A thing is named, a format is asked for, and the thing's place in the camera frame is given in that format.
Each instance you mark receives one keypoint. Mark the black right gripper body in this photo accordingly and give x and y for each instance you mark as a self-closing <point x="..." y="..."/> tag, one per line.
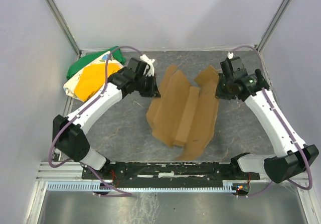
<point x="220" y="90"/>

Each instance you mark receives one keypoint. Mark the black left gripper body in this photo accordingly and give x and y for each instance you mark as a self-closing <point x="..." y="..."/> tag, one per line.
<point x="152" y="87"/>

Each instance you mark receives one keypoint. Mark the brown cardboard box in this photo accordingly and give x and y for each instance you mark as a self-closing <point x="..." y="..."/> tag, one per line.
<point x="185" y="115"/>

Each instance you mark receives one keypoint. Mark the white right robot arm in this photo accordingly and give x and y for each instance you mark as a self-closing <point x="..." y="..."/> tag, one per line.
<point x="292" y="156"/>

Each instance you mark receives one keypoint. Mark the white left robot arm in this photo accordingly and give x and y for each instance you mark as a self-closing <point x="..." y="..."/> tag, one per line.
<point x="71" y="137"/>

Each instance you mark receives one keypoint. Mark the green yellow white cloth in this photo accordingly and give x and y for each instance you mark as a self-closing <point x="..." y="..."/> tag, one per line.
<point x="87" y="75"/>

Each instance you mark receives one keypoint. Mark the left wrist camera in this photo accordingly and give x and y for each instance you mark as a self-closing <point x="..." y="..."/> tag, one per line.
<point x="143" y="66"/>

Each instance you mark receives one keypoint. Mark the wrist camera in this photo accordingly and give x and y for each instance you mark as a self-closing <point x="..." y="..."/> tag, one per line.
<point x="232" y="67"/>
<point x="143" y="66"/>

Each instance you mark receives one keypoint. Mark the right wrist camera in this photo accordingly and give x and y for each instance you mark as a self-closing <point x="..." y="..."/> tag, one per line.
<point x="232" y="67"/>

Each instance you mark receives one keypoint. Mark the light blue slotted cable duct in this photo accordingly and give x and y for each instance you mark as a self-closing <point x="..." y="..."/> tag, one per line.
<point x="99" y="187"/>

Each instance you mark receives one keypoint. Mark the aluminium frame rail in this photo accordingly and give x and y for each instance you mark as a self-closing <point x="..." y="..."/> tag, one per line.
<point x="72" y="171"/>

